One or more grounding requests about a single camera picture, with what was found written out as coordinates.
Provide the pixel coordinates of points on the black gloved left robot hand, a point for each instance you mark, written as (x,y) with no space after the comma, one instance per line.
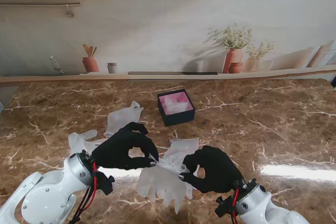
(115,150)

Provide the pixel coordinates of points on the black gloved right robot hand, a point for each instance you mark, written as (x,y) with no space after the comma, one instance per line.
(218,171)

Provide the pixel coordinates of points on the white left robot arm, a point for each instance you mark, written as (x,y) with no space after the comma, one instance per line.
(47,195)

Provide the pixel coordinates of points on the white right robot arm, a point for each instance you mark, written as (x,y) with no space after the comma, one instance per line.
(262,208)

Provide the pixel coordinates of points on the black box with pink inside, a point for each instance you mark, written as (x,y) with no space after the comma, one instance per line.
(178,119)

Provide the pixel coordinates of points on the printed kitchen scene backdrop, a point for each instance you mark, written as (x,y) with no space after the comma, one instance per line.
(168,24)

